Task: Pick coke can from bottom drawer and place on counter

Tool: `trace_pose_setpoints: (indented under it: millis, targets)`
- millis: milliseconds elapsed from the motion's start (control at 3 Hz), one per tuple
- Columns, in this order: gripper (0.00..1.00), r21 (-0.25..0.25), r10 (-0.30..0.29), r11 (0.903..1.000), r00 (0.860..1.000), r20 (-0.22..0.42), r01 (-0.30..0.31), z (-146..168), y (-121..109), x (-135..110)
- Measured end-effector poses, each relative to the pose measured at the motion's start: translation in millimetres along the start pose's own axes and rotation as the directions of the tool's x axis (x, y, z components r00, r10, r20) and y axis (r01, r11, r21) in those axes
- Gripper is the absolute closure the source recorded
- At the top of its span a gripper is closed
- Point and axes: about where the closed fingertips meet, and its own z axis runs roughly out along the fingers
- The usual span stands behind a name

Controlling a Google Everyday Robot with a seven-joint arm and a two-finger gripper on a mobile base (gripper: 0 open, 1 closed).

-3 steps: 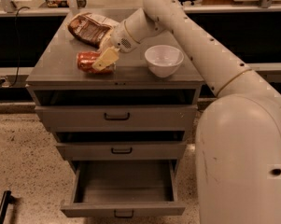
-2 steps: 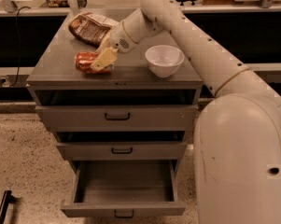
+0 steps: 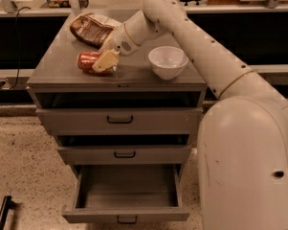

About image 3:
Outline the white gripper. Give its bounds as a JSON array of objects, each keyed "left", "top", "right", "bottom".
[{"left": 92, "top": 23, "right": 140, "bottom": 73}]

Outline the red coke can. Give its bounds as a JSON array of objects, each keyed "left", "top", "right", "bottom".
[{"left": 77, "top": 52, "right": 117, "bottom": 75}]

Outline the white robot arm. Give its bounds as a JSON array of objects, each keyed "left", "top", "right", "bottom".
[{"left": 93, "top": 0, "right": 288, "bottom": 230}]

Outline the grey top drawer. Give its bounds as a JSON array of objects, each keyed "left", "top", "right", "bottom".
[{"left": 36, "top": 108, "right": 202, "bottom": 136}]

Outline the grey drawer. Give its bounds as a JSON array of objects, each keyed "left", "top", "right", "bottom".
[
  {"left": 62, "top": 164, "right": 190, "bottom": 224},
  {"left": 36, "top": 108, "right": 202, "bottom": 136},
  {"left": 57, "top": 146, "right": 190, "bottom": 165}
]

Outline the grey drawer cabinet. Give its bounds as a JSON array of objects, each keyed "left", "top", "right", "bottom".
[{"left": 26, "top": 7, "right": 213, "bottom": 177}]

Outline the grey middle drawer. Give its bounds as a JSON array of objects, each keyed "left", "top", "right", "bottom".
[{"left": 57, "top": 146, "right": 190, "bottom": 165}]

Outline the grey bottom drawer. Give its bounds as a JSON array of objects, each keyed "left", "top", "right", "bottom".
[{"left": 62, "top": 164, "right": 190, "bottom": 224}]

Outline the brown chip bag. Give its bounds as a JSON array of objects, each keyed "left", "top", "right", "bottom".
[{"left": 69, "top": 12, "right": 121, "bottom": 49}]

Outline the white bowl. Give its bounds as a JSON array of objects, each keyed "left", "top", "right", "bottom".
[{"left": 148, "top": 46, "right": 188, "bottom": 81}]

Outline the black hanging cable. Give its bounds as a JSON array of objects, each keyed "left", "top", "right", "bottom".
[{"left": 10, "top": 6, "right": 33, "bottom": 90}]

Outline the black floor handle bar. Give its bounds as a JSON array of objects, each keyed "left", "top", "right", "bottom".
[{"left": 0, "top": 195, "right": 15, "bottom": 230}]

